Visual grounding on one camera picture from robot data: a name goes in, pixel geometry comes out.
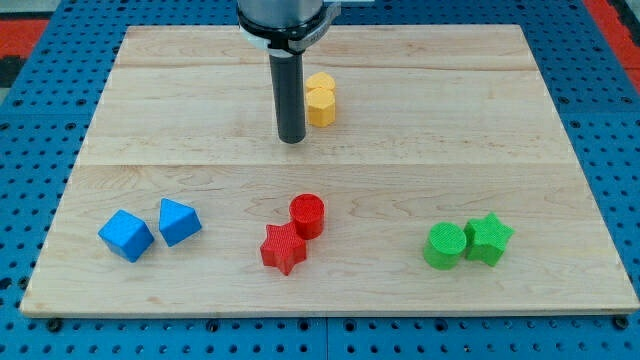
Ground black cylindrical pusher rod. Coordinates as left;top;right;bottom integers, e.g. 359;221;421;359
269;55;306;144

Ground green star block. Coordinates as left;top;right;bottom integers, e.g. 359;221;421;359
464;213;515;267

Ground grey robot arm flange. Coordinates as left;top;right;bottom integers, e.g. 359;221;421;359
237;0;341;57

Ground red star block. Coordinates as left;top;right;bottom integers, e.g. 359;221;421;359
260;222;307;276

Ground red cylinder block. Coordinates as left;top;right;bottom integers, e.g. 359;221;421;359
289;193;325;240

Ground yellow hexagon block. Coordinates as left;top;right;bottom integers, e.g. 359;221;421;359
306;88;336;127

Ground yellow heart block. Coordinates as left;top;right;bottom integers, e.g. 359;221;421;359
305;72;336;92

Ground light wooden board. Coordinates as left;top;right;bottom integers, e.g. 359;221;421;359
21;25;639;318

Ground green cylinder block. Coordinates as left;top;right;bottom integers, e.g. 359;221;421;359
423;222;467;270

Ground blue triangle block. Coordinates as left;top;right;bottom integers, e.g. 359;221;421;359
159;198;202;247

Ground blue cube block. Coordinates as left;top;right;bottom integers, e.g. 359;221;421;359
98;210;154;263

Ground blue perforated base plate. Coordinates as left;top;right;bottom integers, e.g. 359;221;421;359
1;0;639;359

